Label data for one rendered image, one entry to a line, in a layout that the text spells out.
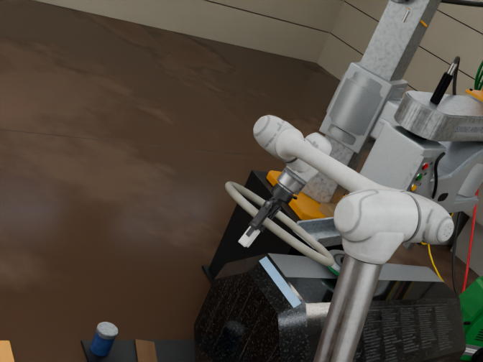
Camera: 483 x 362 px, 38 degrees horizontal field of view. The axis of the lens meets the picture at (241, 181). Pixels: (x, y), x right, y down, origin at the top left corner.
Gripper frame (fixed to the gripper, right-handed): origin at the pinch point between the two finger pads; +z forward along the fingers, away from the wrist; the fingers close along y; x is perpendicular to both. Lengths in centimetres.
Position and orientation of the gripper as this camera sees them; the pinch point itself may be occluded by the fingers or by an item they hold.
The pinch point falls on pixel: (249, 236)
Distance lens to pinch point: 239.3
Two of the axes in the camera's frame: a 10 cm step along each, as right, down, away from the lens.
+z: -6.0, 8.0, 0.8
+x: -7.4, -5.9, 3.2
